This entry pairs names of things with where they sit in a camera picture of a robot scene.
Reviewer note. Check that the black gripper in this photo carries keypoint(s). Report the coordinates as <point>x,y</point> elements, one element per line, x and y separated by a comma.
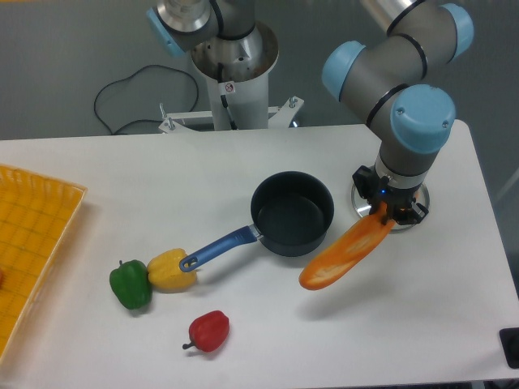
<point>400,203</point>

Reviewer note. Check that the long orange bread loaf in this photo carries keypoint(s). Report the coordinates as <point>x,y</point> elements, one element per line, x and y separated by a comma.
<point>347,251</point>

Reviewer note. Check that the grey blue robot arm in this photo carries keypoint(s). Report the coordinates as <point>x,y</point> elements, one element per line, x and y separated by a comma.
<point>383,86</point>

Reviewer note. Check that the round silver table grommet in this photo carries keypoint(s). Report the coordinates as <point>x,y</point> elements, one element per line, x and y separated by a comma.
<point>362,207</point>

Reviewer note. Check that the black object at table edge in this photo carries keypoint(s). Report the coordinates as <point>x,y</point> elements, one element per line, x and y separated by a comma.
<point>509,341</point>

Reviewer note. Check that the red bell pepper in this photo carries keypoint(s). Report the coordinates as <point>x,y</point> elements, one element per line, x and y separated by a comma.
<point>208,332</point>

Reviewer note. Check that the yellow bell pepper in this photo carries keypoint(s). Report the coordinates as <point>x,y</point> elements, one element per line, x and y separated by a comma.
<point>164,271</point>

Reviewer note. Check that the green bell pepper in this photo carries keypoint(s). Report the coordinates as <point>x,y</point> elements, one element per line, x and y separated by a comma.
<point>130,284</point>

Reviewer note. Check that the yellow woven basket tray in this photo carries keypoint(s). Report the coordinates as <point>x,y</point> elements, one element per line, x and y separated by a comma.
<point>36,212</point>

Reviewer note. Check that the dark pot with blue handle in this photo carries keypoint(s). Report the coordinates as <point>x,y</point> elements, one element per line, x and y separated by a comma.
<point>291,213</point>

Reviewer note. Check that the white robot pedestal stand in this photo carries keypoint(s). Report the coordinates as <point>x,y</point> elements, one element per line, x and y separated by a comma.
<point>236,74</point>

